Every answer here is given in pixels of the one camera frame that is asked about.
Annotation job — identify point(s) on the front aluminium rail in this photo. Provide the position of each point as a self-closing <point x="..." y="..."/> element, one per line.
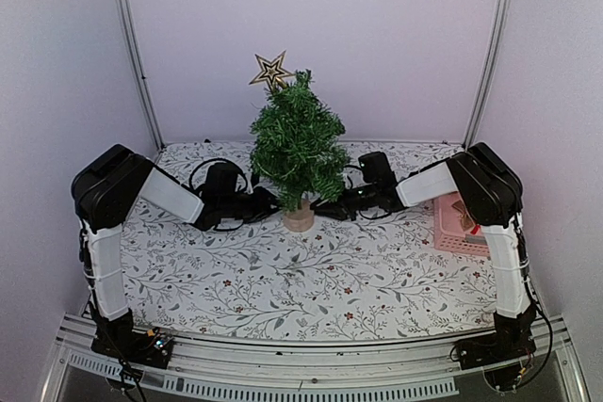
<point x="206" y="368"/>

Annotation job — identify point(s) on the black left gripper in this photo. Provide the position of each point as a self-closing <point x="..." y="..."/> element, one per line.
<point x="264" y="202"/>

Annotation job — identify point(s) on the gold bell ornament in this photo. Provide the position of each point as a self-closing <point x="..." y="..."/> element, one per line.
<point x="466" y="221"/>

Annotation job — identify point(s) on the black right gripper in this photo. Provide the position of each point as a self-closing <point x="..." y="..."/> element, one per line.
<point x="328" y="208"/>

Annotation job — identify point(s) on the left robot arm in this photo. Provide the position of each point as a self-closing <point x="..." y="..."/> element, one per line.
<point x="106" y="192"/>

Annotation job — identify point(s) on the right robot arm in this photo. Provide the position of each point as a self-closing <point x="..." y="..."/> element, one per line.
<point x="492" y="195"/>

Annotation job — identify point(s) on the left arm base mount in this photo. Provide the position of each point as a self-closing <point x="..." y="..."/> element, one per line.
<point x="152" y="348"/>

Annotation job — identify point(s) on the pink plastic basket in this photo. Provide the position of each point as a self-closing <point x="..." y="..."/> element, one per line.
<point x="448" y="234"/>

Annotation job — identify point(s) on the floral patterned table mat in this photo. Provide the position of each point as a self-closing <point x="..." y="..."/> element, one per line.
<point x="375" y="278"/>

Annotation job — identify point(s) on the gold star tree topper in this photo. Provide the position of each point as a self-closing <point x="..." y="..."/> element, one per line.
<point x="272" y="72"/>

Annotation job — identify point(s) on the small green christmas tree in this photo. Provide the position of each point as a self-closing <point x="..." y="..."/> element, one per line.
<point x="297" y="149"/>

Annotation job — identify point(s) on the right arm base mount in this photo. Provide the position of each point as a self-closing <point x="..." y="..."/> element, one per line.
<point x="508" y="342"/>

